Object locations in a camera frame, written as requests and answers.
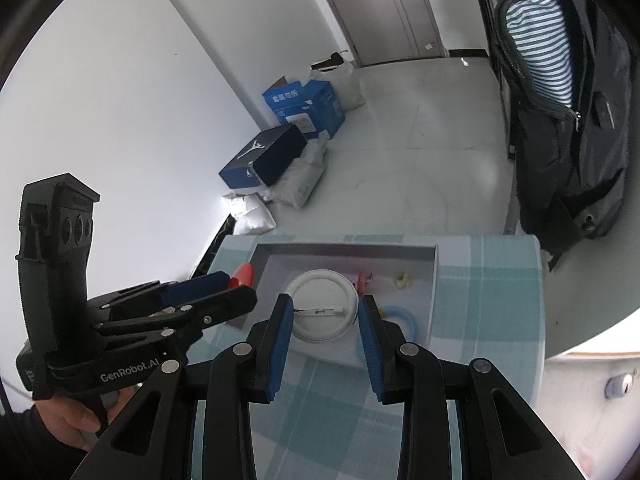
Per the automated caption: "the person's left hand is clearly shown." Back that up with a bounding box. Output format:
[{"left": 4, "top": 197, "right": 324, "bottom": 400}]
[{"left": 37, "top": 385, "right": 135, "bottom": 453}]

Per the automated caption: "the teal checkered tablecloth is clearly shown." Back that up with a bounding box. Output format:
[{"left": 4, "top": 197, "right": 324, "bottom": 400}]
[{"left": 192, "top": 234, "right": 546, "bottom": 480}]

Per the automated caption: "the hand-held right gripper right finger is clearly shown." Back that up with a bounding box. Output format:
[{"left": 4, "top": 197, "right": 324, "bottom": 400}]
[{"left": 357, "top": 294, "right": 588, "bottom": 480}]

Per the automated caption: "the small white plastic package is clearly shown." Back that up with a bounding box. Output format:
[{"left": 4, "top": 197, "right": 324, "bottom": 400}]
[{"left": 223, "top": 192, "right": 277, "bottom": 236}]

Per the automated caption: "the large white plastic package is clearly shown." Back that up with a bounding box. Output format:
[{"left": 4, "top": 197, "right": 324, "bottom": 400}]
[{"left": 270, "top": 137, "right": 330, "bottom": 209}]

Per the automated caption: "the blue black shoe box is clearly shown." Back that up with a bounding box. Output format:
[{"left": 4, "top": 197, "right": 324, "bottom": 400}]
[{"left": 218, "top": 124, "right": 308, "bottom": 192}]

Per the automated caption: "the white round badge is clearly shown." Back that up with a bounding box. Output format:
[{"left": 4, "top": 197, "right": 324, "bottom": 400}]
[{"left": 284, "top": 270, "right": 360, "bottom": 343}]

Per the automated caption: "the light blue ring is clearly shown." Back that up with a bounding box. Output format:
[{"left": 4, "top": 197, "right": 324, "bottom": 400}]
[{"left": 377, "top": 304, "right": 417, "bottom": 343}]

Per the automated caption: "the striped shirt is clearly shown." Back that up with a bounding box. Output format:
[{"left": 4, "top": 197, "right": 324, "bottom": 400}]
[{"left": 502, "top": 0, "right": 576, "bottom": 111}]

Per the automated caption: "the white bag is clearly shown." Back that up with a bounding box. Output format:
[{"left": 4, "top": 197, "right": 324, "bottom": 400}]
[{"left": 310, "top": 52, "right": 368, "bottom": 111}]

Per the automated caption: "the grey cardboard box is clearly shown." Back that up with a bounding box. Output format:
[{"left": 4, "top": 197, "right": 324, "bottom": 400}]
[{"left": 225, "top": 242, "right": 440, "bottom": 368}]

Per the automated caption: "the small grey round fixture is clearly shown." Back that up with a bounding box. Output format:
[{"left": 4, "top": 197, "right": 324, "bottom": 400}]
[{"left": 605, "top": 372, "right": 638, "bottom": 401}]

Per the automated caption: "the red round badge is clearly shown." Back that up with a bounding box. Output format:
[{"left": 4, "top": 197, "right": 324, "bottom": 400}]
[{"left": 227, "top": 262, "right": 255, "bottom": 290}]

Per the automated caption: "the person's left forearm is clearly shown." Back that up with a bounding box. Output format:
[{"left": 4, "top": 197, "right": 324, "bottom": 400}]
[{"left": 0, "top": 402, "right": 93, "bottom": 480}]

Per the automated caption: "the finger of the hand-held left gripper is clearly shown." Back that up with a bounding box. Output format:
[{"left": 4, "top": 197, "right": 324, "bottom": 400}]
[
  {"left": 95, "top": 286, "right": 259, "bottom": 358},
  {"left": 87, "top": 270, "right": 232, "bottom": 323}
]

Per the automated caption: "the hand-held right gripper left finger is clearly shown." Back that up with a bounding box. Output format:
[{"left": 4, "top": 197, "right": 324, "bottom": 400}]
[{"left": 70, "top": 292, "right": 295, "bottom": 480}]

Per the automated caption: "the blue cardboard carton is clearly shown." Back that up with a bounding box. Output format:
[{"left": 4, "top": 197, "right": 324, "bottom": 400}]
[{"left": 262, "top": 79, "right": 347, "bottom": 140}]

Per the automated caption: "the black jacket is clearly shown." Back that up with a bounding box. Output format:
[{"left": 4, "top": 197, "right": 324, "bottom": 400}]
[{"left": 490, "top": 0, "right": 632, "bottom": 271}]

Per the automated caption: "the white door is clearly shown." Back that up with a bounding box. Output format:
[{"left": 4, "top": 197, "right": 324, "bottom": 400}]
[{"left": 307, "top": 0, "right": 448, "bottom": 68}]

